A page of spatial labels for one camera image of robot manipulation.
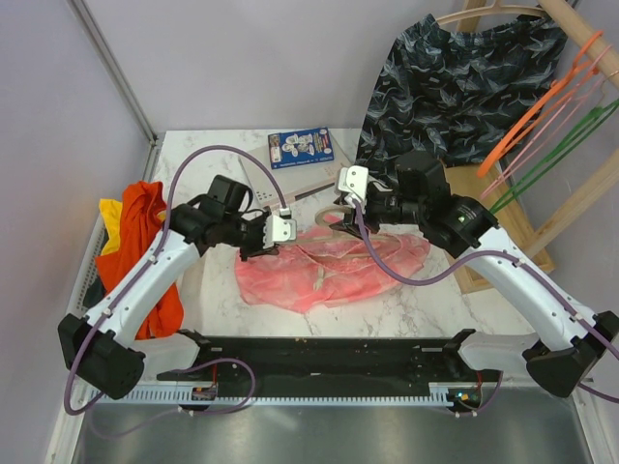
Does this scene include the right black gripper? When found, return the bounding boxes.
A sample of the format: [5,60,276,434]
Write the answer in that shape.
[331,188,426,242]

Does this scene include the pink patterned shorts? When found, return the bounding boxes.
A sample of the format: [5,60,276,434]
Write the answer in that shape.
[234,226,432,314]

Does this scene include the beige plastic hanger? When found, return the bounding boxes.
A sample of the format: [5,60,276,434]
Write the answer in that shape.
[283,207,371,266]

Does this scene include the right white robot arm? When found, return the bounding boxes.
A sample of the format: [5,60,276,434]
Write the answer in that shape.
[333,152,618,398]

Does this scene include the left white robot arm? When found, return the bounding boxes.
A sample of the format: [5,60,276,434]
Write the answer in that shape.
[58,175,296,399]

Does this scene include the wooden hanger rack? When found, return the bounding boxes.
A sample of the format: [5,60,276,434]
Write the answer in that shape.
[446,1,618,282]

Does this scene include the dark leaf-print shorts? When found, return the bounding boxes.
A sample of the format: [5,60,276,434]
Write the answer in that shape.
[356,14,567,177]

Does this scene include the beige hanger under dark shorts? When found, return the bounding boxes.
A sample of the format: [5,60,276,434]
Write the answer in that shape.
[436,0,546,33]

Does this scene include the green plastic hanger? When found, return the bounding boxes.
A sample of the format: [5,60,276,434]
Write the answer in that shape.
[489,100,618,215]

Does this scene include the orange plastic hanger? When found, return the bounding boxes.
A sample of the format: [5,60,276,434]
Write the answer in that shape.
[477,31,604,178]

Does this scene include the grey book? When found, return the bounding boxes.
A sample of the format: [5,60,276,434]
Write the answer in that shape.
[241,139,350,209]

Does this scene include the blue booklet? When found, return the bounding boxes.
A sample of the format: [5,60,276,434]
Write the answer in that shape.
[267,127,335,169]

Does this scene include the orange garment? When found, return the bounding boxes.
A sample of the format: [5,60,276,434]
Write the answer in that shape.
[96,181,184,340]

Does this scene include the yellow garment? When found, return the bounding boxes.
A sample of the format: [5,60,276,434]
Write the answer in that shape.
[99,199,123,256]

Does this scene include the white laundry basket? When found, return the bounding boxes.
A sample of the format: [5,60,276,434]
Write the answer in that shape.
[66,216,105,316]

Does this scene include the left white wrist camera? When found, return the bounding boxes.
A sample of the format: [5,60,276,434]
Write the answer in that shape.
[265,207,297,244]

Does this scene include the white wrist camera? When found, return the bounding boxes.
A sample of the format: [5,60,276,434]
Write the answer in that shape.
[265,207,297,244]
[335,165,368,207]

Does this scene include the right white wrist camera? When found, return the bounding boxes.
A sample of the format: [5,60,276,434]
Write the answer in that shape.
[335,165,368,207]

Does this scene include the white slotted cable duct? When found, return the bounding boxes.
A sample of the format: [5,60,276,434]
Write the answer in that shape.
[98,382,454,407]

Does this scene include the aluminium frame post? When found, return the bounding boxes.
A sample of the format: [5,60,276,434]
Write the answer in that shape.
[70,0,161,146]

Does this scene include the pink wire hanger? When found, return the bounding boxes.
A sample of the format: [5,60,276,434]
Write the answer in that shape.
[481,45,612,202]

